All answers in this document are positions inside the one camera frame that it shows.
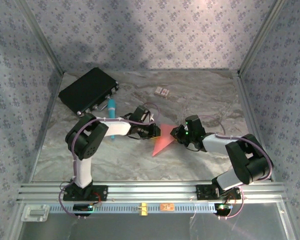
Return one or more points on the grey metal bracket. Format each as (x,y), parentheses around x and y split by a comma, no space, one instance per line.
(36,213)

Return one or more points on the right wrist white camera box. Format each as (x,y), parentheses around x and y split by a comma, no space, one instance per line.
(186,127)

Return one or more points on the aluminium edge bar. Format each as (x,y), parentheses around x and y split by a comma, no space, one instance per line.
(47,120)
(255,120)

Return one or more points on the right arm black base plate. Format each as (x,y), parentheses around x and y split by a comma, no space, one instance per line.
(202,193)

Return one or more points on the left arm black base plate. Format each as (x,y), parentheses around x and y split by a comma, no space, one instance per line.
(100,193)

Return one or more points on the black hard case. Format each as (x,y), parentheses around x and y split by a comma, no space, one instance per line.
(87,87)

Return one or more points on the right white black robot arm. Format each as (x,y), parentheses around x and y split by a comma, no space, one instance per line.
(250,162)

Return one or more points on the aluminium corner post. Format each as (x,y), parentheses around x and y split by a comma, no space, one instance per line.
(261,36)

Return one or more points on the clear acrylic panel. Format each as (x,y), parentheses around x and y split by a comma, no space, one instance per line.
(150,227)

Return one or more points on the small printed card box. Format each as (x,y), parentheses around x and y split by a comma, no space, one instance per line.
(162,92)

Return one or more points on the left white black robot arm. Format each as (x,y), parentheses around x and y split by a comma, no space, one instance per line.
(85,172)

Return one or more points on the aluminium mounting rail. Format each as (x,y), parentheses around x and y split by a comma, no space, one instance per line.
(150,191)

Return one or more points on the orange label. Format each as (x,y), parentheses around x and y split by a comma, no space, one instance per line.
(167,207)

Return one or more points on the teal cylindrical tool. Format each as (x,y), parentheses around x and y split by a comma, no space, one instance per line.
(111,107)

